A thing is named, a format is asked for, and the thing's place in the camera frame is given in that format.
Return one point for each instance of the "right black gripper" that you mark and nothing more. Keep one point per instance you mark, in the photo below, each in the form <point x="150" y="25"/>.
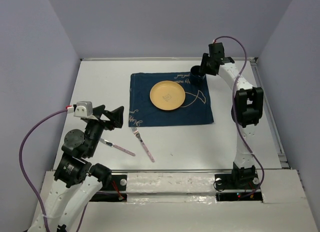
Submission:
<point x="205" y="58"/>

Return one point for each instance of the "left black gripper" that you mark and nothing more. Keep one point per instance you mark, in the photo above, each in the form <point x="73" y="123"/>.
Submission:
<point x="116" y="115"/>

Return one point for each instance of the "dark blue patterned mug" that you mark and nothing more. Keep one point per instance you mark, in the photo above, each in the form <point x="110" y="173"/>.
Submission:
<point x="195" y="78"/>

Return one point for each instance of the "pink-handled metal knife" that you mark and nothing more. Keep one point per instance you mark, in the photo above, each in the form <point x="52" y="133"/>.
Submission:
<point x="112" y="145"/>

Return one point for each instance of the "pink-handled metal fork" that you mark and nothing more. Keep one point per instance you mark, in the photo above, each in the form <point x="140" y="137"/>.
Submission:
<point x="138" y="136"/>

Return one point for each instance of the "dark blue fish-print cloth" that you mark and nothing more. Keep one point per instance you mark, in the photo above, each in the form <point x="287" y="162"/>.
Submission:
<point x="196" y="109"/>

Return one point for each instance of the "yellow round plate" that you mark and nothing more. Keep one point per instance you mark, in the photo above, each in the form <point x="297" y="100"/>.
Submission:
<point x="167" y="95"/>

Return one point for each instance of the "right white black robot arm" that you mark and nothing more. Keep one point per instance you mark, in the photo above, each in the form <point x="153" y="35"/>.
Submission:
<point x="246" y="112"/>

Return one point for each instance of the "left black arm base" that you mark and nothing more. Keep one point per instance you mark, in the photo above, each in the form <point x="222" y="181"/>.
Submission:
<point x="114" y="192"/>

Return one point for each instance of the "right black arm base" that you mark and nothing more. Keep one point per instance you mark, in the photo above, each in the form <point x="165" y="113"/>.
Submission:
<point x="228" y="191"/>

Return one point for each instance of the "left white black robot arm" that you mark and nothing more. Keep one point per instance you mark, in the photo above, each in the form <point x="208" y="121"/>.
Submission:
<point x="75" y="180"/>

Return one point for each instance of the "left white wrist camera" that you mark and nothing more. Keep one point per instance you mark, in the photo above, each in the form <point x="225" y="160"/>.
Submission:
<point x="82" y="109"/>

